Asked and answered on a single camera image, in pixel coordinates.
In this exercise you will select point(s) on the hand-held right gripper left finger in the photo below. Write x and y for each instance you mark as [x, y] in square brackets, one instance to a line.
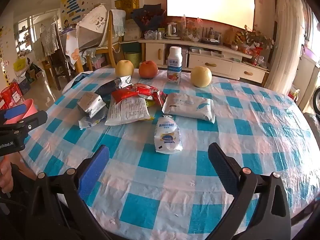
[95, 170]

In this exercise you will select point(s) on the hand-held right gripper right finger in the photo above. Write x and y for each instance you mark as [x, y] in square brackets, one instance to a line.
[222, 170]

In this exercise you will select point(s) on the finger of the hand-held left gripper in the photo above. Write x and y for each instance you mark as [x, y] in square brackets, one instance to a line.
[35, 118]
[15, 111]

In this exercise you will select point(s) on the pink plastic bin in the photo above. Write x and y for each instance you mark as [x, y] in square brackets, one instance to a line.
[30, 106]

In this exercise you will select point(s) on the silver foil packet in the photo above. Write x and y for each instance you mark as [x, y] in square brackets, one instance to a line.
[91, 105]

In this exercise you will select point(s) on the plain red snack packet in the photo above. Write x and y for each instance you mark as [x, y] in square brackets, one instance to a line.
[125, 94]

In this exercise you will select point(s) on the yellow green snack packet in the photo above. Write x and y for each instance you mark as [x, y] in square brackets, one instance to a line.
[150, 103]

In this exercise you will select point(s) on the person's left hand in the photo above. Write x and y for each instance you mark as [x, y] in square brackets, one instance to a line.
[5, 175]

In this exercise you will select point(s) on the red gift boxes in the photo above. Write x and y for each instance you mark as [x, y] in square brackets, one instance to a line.
[10, 95]

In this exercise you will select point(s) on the yellow bag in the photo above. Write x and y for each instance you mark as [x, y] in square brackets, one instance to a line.
[20, 64]

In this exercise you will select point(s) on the small white wrapper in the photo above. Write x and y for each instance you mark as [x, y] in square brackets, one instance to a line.
[87, 123]

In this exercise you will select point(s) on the blue white checked tablecloth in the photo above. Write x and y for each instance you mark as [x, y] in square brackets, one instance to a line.
[175, 180]

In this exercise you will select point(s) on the dark wooden chair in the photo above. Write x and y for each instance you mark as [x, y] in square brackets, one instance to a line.
[58, 65]

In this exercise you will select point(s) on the white drink pouch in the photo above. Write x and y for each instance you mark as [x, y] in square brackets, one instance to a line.
[168, 135]

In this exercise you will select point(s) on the white printed packet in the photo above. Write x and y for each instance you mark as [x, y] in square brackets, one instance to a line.
[127, 111]

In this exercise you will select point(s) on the wet wipes pack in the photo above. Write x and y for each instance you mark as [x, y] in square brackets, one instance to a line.
[189, 107]

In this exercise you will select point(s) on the display shelf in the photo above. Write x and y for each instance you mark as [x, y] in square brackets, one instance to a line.
[25, 35]

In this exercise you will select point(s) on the grey lace chair cover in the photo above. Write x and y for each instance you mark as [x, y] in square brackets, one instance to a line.
[48, 41]

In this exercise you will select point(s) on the white orange-print table cloth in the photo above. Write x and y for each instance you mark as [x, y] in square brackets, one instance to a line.
[71, 47]

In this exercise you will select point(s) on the dark foil bag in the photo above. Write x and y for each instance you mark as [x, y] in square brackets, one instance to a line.
[115, 85]

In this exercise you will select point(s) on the red crumpled wrapper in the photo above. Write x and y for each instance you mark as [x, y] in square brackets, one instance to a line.
[160, 98]

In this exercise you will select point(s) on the yellow apple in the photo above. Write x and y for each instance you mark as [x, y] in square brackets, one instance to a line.
[201, 76]
[123, 68]

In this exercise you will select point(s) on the light wooden chair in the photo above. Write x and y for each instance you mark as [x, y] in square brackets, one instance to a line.
[111, 51]

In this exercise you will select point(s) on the white grey draped cloth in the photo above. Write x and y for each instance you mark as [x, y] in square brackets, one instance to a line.
[92, 30]

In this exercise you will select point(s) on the cream TV cabinet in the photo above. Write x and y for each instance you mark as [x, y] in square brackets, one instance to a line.
[212, 63]

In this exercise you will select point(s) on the green waste bin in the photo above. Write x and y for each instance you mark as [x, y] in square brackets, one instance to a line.
[132, 60]

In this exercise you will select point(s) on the red apple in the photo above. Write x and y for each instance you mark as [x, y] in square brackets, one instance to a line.
[148, 69]

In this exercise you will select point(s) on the white yogurt bottle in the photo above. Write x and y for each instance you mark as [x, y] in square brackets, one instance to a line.
[174, 65]

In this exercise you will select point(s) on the white lace chair cover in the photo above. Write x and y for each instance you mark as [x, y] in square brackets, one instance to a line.
[117, 23]

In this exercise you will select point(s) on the white appliance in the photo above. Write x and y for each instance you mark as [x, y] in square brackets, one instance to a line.
[310, 80]

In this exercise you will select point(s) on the artificial flowers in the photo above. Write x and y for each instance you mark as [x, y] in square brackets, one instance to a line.
[255, 38]

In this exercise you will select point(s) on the gold framed picture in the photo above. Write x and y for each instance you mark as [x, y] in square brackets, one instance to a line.
[126, 3]

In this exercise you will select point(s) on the white electric kettle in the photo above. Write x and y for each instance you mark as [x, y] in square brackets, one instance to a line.
[172, 30]

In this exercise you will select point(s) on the cream curtain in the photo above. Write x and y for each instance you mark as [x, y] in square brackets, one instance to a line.
[287, 35]

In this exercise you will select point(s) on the dark blue flower bouquet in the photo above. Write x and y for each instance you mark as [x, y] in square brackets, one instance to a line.
[147, 17]

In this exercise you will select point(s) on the television screen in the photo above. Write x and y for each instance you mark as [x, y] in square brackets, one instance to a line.
[210, 2]

